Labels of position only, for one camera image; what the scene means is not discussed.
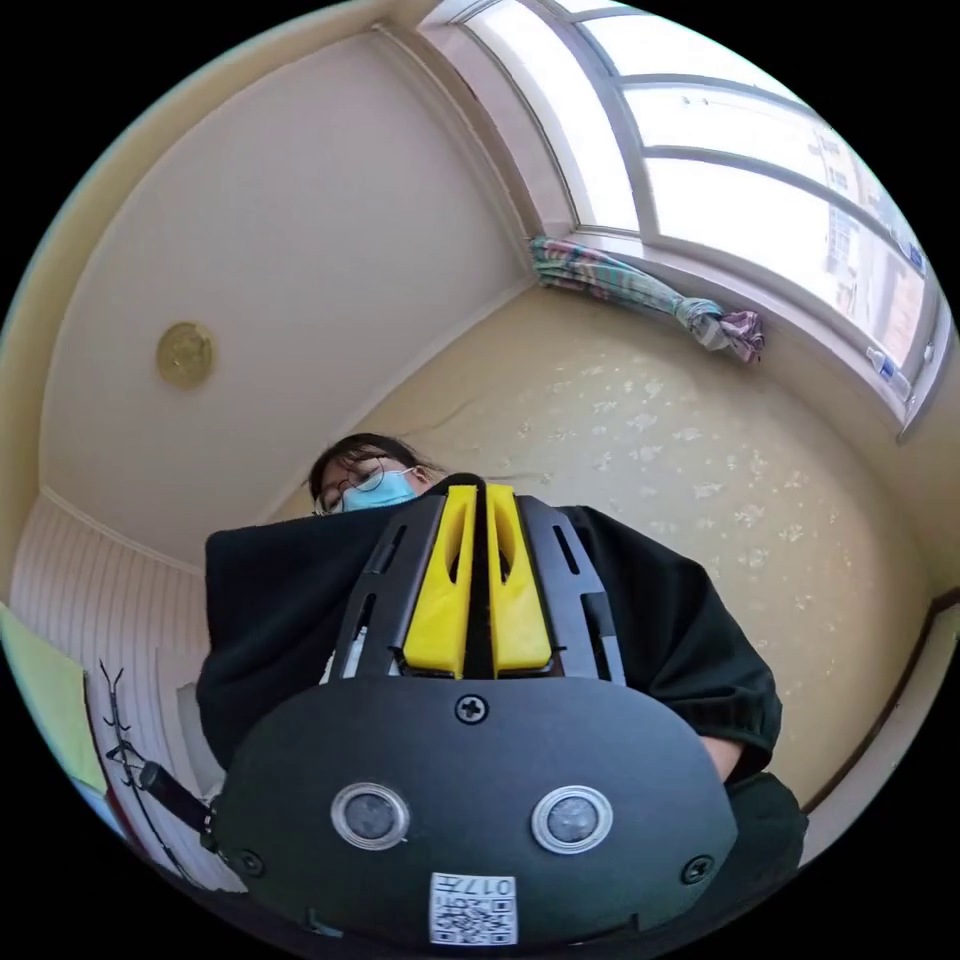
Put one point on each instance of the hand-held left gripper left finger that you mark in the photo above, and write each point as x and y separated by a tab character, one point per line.
442	615

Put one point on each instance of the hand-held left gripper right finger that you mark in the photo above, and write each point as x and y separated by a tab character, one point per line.
517	622

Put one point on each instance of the black long sleeve shirt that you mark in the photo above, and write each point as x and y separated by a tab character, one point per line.
285	607

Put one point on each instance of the person's left forearm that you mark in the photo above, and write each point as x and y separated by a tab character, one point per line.
724	759

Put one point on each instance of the person's body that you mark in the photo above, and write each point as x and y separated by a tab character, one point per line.
369	481

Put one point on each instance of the black coat rack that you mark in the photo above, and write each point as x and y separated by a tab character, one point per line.
120	739

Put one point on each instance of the striped tied curtain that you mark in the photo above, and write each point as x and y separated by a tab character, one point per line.
600	274

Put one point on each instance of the round golden ceiling lamp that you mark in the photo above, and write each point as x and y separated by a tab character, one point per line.
185	355

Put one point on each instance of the window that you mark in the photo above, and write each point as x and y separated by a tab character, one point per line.
720	187

